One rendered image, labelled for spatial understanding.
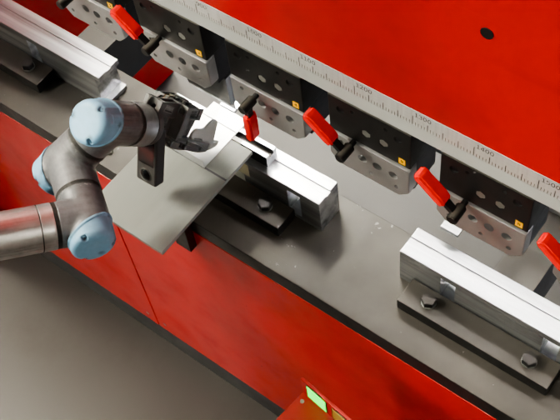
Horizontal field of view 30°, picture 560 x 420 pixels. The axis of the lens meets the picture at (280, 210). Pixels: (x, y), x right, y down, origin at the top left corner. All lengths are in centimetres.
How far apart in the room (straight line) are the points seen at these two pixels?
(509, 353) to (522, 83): 66
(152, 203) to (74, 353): 110
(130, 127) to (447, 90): 55
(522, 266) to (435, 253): 18
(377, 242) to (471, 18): 78
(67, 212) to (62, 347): 136
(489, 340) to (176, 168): 65
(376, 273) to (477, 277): 21
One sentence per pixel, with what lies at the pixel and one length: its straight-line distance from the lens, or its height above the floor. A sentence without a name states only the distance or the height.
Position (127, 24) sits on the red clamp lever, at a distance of 179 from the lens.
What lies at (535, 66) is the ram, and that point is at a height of 160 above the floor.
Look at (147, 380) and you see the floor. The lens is 287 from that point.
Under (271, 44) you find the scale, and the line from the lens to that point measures 159.
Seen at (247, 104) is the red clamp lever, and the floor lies 125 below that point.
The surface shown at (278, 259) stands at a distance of 196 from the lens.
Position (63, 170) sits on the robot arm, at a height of 124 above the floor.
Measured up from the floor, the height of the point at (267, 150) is 99.
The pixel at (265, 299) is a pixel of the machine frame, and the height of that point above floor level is 72.
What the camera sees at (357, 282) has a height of 87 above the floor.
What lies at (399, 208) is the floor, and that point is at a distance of 305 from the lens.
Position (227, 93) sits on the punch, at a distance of 187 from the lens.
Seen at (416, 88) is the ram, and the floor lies 145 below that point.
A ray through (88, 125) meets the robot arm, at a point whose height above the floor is 130.
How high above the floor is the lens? 257
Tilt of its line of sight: 57 degrees down
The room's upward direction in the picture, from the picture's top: 10 degrees counter-clockwise
